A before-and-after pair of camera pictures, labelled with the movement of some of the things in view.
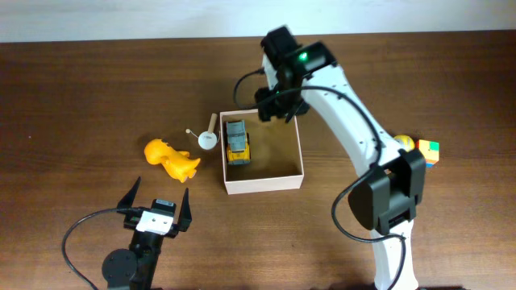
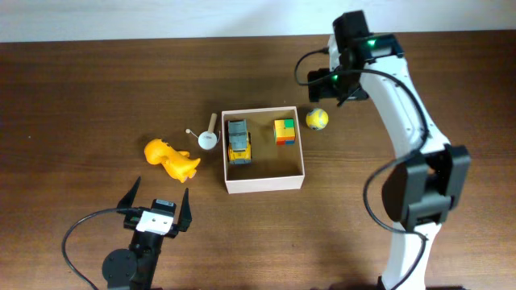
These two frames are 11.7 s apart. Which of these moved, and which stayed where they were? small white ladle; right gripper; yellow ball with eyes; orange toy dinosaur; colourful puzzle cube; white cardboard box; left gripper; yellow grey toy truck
Moved: yellow ball with eyes; colourful puzzle cube; right gripper
Stayed: small white ladle; yellow grey toy truck; orange toy dinosaur; white cardboard box; left gripper
